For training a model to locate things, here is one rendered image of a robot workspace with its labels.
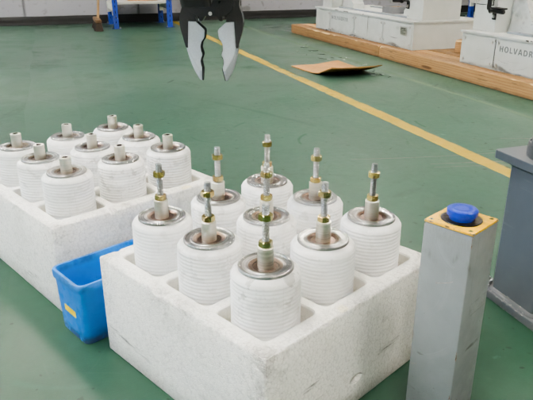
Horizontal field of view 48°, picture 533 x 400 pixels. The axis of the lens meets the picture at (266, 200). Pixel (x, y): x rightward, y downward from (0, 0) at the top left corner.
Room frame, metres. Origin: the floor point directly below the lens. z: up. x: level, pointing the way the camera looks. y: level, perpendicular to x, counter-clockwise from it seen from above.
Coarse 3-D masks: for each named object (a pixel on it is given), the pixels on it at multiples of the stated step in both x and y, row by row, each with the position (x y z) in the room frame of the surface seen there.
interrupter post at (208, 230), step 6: (204, 222) 0.79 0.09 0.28; (210, 222) 0.79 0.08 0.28; (216, 222) 0.79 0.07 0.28; (204, 228) 0.79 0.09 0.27; (210, 228) 0.78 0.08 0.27; (216, 228) 0.79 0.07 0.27; (204, 234) 0.79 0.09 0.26; (210, 234) 0.78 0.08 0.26; (216, 234) 0.79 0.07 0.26; (204, 240) 0.79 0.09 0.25; (210, 240) 0.78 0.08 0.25
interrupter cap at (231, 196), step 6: (228, 192) 0.98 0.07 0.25; (234, 192) 0.98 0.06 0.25; (198, 198) 0.95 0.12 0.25; (204, 198) 0.95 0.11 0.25; (228, 198) 0.95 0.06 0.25; (234, 198) 0.95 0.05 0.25; (204, 204) 0.93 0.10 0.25; (216, 204) 0.92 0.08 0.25; (222, 204) 0.92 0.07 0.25; (228, 204) 0.93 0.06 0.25
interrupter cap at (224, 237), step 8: (192, 232) 0.81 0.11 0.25; (200, 232) 0.81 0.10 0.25; (224, 232) 0.81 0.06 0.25; (184, 240) 0.78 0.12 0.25; (192, 240) 0.78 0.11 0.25; (200, 240) 0.79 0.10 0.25; (216, 240) 0.79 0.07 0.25; (224, 240) 0.78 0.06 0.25; (232, 240) 0.78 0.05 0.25; (200, 248) 0.76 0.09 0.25; (208, 248) 0.76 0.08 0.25; (216, 248) 0.76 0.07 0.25
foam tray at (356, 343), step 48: (144, 288) 0.78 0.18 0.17; (384, 288) 0.78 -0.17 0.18; (144, 336) 0.79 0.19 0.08; (192, 336) 0.70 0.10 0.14; (240, 336) 0.65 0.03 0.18; (288, 336) 0.65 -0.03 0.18; (336, 336) 0.70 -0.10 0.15; (384, 336) 0.78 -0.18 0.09; (192, 384) 0.71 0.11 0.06; (240, 384) 0.63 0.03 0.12; (288, 384) 0.63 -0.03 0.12; (336, 384) 0.70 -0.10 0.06
